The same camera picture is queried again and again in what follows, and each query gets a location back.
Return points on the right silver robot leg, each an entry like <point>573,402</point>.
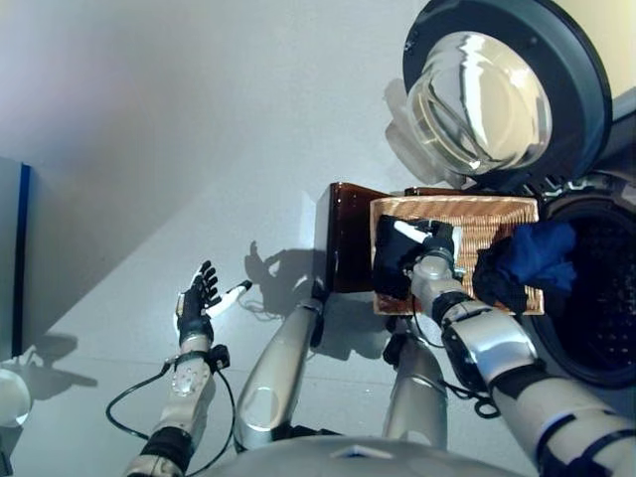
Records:
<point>415,392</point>

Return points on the glossy brown stool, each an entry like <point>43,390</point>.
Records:
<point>348,238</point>

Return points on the clear plastic bag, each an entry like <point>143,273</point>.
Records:
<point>278,377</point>

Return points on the dark grey washing machine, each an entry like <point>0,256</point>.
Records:
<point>596,323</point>

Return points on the clear round glass object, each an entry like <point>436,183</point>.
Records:
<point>12,397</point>

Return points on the grey panel with dark edge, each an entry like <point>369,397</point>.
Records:
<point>12,248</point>

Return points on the rectangular wicker laundry basket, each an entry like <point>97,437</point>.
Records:
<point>487,218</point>

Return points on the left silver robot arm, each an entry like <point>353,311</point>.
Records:
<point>186,397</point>

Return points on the white crumpled plastic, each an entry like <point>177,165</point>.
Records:
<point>22,358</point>

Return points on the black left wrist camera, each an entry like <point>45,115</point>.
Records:
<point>221,357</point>

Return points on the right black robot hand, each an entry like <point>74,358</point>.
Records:
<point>442,238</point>

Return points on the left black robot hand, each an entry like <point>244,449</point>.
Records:
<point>196,308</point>

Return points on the blue cloth garment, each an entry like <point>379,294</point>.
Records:
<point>541,258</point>

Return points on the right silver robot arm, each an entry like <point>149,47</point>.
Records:
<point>487,348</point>

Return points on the round glass washer door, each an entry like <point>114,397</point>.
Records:
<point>571,74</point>

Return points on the silver robot torso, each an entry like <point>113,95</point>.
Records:
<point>348,459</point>

